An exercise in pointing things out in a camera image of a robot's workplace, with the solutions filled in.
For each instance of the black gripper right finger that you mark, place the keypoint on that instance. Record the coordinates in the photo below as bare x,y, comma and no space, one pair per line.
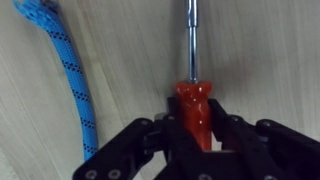
269,150

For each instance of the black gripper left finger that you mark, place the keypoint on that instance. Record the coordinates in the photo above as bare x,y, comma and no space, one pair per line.
134,147

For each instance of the orange handled screwdriver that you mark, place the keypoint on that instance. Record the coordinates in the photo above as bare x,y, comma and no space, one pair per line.
193,94

